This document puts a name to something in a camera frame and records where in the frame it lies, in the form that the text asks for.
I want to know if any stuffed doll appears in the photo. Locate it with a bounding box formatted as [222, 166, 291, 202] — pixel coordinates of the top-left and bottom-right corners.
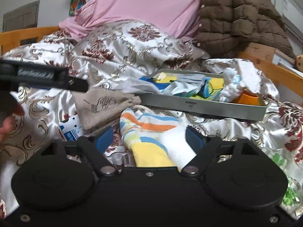
[295, 55, 303, 72]

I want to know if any brown quilted jacket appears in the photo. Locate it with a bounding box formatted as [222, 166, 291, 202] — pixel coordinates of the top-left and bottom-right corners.
[196, 0, 294, 58]

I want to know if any white blue knitted sock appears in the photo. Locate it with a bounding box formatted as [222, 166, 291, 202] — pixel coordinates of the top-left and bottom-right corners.
[219, 58, 261, 103]

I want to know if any orange knitted cup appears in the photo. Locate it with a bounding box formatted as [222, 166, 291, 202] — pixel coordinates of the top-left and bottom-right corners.
[232, 91, 259, 106]

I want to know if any pink sheet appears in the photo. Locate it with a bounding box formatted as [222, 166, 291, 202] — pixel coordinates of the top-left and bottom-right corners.
[59, 0, 201, 41]

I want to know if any blue white packet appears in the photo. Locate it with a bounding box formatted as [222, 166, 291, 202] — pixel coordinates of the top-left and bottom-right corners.
[58, 115, 88, 141]

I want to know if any wooden box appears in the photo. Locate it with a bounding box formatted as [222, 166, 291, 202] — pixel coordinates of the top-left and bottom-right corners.
[243, 43, 295, 68]

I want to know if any clear plastic container red lid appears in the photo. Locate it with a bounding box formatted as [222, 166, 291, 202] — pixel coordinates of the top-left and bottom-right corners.
[104, 146, 136, 170]

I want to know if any jar of green paper stars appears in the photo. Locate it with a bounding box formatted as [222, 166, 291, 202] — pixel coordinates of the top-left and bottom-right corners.
[261, 147, 302, 220]

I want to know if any floral satin bedspread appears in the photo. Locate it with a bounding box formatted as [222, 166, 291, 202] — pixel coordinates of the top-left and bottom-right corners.
[1, 20, 302, 226]

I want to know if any wooden bed frame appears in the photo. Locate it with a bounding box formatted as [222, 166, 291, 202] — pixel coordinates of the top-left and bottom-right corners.
[1, 26, 302, 96]

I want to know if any striped colourful towel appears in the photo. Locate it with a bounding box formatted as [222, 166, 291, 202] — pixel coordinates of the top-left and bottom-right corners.
[120, 108, 196, 171]

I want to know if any grey tray with colourful bottom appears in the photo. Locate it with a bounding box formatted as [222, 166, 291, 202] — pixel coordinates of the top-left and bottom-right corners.
[137, 69, 268, 122]

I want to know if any beige burlap drawstring bag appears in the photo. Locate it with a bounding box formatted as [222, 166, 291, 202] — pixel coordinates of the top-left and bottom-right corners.
[72, 88, 141, 132]

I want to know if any person's hand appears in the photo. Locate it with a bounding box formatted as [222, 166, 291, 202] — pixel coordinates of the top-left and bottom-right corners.
[1, 103, 25, 142]

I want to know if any colourful wall picture lower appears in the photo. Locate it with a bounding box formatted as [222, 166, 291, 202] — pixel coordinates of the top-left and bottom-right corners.
[69, 0, 86, 16]

